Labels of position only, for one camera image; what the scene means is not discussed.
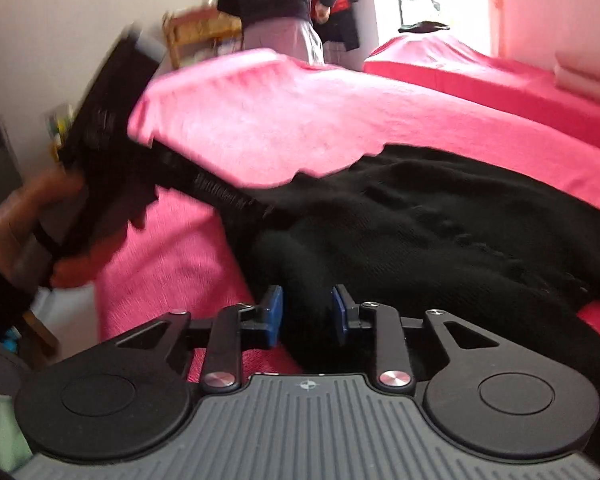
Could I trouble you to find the black pants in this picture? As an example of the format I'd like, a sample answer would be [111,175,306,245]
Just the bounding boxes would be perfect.
[222,145,600,393]

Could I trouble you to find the person's left hand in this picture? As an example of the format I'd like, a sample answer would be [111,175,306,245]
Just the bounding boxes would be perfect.
[0,168,128,289]

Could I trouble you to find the wooden chair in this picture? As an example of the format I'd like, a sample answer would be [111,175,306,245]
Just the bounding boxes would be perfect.
[161,6,242,70]

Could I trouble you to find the person in dark top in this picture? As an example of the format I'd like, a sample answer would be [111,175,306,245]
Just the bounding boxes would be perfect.
[216,0,337,65]

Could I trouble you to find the hanging clothes rack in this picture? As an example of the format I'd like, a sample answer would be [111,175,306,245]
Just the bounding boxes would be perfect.
[311,0,360,52]

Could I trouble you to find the pink far bed cover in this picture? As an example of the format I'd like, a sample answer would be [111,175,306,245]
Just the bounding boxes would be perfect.
[363,32,600,148]

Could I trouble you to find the black cloth on far bed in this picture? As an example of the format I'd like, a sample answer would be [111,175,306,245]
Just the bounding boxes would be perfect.
[399,21,450,34]

